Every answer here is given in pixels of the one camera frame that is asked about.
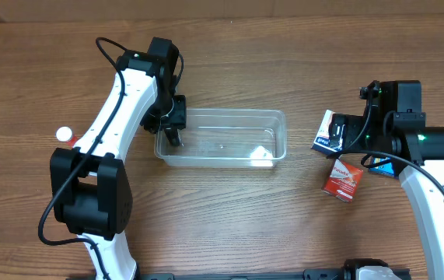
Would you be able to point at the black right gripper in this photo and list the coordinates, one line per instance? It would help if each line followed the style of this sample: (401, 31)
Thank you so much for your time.
(338, 131)

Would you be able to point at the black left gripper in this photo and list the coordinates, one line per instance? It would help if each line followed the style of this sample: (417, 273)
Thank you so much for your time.
(171, 128)

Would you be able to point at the white blue medicine box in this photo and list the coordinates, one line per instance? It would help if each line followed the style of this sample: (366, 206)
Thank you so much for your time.
(321, 142)

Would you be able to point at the red Panadol box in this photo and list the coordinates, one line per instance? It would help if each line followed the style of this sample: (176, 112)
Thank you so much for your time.
(342, 181)

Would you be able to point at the orange tube white cap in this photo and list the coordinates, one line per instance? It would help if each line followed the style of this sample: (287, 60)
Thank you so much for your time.
(66, 135)

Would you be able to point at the dark bottle white cap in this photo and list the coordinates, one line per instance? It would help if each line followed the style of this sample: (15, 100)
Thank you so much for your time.
(173, 136)

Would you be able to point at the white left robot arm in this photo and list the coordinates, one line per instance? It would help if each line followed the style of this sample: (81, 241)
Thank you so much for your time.
(91, 195)

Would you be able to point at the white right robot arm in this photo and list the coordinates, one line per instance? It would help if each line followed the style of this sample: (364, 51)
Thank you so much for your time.
(393, 128)

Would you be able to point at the clear plastic container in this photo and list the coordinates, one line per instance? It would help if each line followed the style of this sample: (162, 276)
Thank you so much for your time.
(227, 138)

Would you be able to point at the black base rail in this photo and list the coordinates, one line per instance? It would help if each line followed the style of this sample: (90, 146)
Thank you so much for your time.
(346, 272)

